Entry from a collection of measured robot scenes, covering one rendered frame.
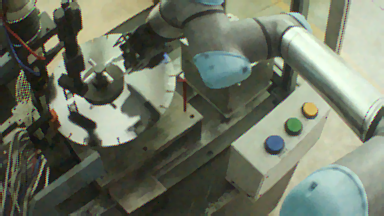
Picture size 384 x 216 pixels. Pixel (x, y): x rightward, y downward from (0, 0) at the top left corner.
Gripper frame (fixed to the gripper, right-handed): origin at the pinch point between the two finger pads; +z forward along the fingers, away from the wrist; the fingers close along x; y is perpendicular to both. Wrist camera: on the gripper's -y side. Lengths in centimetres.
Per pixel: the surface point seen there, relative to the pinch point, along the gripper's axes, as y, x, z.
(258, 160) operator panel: -7.5, 31.1, -9.3
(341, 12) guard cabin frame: -30, 15, -38
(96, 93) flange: 8.6, 0.9, 4.6
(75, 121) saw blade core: 16.4, 3.5, 6.3
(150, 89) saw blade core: -1.1, 6.9, 0.0
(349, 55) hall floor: -175, 38, 51
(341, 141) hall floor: -113, 70, 48
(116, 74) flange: 2.1, -0.3, 3.7
